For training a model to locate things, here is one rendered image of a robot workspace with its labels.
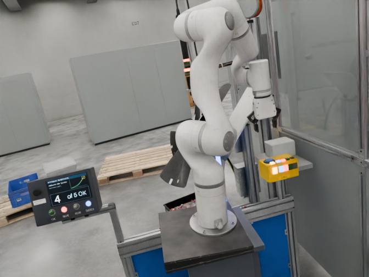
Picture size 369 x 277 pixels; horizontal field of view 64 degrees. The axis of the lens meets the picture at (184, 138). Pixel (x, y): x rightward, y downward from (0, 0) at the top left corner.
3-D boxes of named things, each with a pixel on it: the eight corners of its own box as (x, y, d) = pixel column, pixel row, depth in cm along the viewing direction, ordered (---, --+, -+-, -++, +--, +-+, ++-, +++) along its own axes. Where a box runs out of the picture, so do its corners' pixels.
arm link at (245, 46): (209, 43, 121) (237, 91, 141) (245, 36, 111) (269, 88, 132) (215, 28, 124) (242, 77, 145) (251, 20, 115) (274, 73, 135)
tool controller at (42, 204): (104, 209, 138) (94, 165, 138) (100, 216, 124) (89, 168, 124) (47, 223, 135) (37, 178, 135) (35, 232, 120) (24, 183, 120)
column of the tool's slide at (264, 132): (273, 238, 256) (249, 19, 209) (282, 241, 251) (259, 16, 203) (270, 242, 252) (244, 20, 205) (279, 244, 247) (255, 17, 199)
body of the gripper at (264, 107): (255, 97, 132) (257, 121, 135) (275, 92, 133) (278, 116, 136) (248, 95, 139) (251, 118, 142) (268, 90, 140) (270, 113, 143)
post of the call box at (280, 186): (282, 195, 153) (280, 173, 149) (285, 198, 150) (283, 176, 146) (277, 197, 152) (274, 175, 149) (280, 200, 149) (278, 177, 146)
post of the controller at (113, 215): (124, 238, 141) (114, 201, 136) (124, 242, 138) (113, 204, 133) (117, 240, 141) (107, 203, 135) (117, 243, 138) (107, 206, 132)
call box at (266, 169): (289, 171, 154) (286, 152, 151) (299, 178, 144) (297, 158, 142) (260, 178, 152) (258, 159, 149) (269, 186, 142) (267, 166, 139)
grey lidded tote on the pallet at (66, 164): (75, 174, 475) (69, 155, 466) (83, 185, 423) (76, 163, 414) (48, 183, 457) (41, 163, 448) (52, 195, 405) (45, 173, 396)
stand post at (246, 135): (263, 266, 226) (245, 121, 196) (268, 274, 217) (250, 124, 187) (257, 268, 225) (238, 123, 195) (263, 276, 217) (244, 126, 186)
